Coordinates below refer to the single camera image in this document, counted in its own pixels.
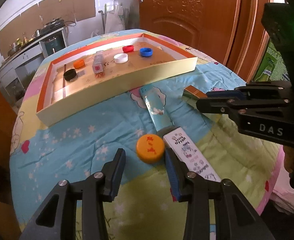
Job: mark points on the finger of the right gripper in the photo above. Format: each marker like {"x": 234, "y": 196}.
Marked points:
{"x": 268, "y": 107}
{"x": 256, "y": 90}

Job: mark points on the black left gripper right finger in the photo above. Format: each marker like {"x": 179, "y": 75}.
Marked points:
{"x": 235, "y": 217}

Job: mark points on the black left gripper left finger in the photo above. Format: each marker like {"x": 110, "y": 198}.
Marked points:
{"x": 56, "y": 216}

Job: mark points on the blue bottle cap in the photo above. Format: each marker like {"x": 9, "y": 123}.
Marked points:
{"x": 146, "y": 52}

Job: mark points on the white bottle cap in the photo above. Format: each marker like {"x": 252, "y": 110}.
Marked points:
{"x": 120, "y": 58}

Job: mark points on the black bottle cap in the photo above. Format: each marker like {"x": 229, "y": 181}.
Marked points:
{"x": 70, "y": 75}

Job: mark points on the green printed carton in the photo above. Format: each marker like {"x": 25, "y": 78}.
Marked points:
{"x": 272, "y": 67}

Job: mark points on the copper gold rectangular box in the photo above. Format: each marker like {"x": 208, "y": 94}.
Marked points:
{"x": 193, "y": 93}

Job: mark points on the white Hello Kitty box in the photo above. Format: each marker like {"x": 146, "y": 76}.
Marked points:
{"x": 187, "y": 152}

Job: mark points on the colourful cartoon quilt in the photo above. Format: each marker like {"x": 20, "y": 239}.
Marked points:
{"x": 75, "y": 148}

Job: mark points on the light blue rectangular box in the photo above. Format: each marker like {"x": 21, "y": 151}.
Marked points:
{"x": 155, "y": 102}

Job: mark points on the brown wooden door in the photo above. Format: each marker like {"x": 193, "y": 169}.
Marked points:
{"x": 229, "y": 31}

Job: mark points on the large orange bottle cap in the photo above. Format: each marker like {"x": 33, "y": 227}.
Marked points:
{"x": 150, "y": 148}

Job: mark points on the red bottle cap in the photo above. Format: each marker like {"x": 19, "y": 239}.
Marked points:
{"x": 127, "y": 49}

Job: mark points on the shallow gold orange box lid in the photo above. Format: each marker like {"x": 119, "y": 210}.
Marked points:
{"x": 59, "y": 99}

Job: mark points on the white kitchen counter cabinet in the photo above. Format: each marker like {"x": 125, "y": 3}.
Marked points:
{"x": 17, "y": 73}

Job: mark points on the white plastic sack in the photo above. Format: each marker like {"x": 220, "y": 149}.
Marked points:
{"x": 110, "y": 18}

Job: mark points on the small orange bottle cap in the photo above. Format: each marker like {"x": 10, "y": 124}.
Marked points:
{"x": 80, "y": 63}

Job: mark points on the dark green air fryer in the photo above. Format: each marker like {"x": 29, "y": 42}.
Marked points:
{"x": 54, "y": 44}

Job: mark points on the metal basin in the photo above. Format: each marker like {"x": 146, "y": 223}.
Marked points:
{"x": 14, "y": 50}

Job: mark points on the black gas stove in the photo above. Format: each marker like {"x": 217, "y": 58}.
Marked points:
{"x": 52, "y": 25}

